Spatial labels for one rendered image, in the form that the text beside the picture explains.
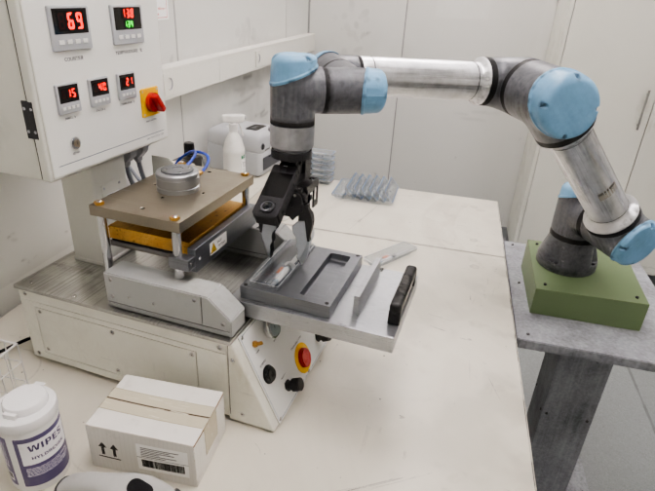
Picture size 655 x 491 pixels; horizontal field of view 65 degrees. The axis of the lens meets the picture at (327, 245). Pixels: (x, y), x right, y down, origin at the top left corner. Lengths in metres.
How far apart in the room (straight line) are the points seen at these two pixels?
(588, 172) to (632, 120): 1.96
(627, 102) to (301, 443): 2.53
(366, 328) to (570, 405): 0.98
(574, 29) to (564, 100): 1.96
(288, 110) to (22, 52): 0.40
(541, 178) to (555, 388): 1.66
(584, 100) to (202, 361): 0.82
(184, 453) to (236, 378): 0.15
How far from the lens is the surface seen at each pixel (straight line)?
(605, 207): 1.24
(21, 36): 0.92
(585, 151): 1.13
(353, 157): 3.55
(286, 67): 0.84
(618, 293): 1.46
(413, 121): 3.44
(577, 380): 1.66
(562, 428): 1.77
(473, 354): 1.22
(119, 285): 0.97
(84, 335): 1.09
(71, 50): 0.98
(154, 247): 0.97
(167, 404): 0.92
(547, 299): 1.40
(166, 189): 0.98
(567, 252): 1.45
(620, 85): 3.06
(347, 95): 0.87
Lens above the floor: 1.46
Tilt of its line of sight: 26 degrees down
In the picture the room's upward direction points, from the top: 3 degrees clockwise
